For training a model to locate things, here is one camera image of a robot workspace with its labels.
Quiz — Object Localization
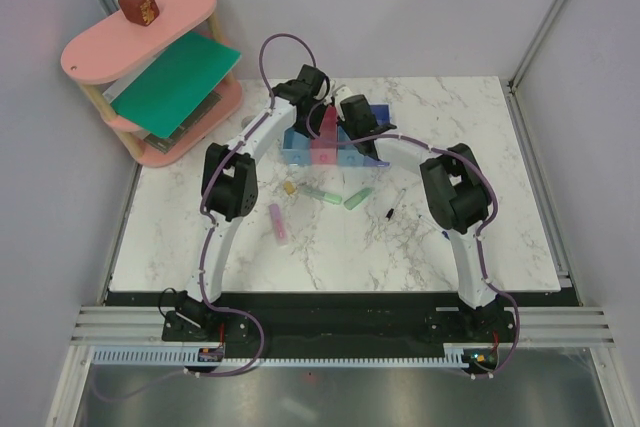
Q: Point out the white slotted cable duct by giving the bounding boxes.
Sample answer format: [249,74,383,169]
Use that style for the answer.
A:
[91,345,481,369]

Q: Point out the small yellow eraser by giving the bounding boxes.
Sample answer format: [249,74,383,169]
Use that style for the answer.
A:
[283,182,296,195]

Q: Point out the purple blue plastic bin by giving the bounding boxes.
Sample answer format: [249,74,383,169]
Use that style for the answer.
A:
[362,104,391,168]

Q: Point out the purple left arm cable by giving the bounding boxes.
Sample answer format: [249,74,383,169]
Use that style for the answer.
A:
[92,34,321,403]

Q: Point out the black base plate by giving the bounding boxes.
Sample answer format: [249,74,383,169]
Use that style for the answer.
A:
[106,289,578,358]

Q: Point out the aluminium frame rail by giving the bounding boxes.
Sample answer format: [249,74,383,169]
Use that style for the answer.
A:
[501,0,597,307]

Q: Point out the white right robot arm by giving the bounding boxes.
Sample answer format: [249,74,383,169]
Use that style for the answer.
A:
[332,93,500,341]

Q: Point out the pink two-tier shelf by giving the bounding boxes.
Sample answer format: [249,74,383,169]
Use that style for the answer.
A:
[60,0,243,167]

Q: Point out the light blue plastic bin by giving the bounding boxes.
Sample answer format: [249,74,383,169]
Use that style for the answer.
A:
[336,145,375,167]

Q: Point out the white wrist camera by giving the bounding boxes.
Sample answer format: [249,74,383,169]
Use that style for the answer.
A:
[331,85,354,106]

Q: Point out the pink plastic bin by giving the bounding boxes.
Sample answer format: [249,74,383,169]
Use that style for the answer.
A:
[310,106,338,165]

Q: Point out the pink highlighter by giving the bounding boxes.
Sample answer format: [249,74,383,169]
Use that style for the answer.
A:
[269,203,288,245]

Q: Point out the blue capped white marker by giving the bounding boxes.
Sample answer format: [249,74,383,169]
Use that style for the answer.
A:
[418,214,449,240]

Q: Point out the brown wooden cube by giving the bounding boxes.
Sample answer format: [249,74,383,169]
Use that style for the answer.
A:
[118,0,160,27]

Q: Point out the light green highlighter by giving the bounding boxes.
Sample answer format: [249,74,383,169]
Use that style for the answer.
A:
[343,187,374,211]

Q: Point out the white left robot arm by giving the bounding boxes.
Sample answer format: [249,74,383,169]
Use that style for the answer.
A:
[162,65,330,342]

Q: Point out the green board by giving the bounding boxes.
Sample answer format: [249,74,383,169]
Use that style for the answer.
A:
[111,32,241,138]

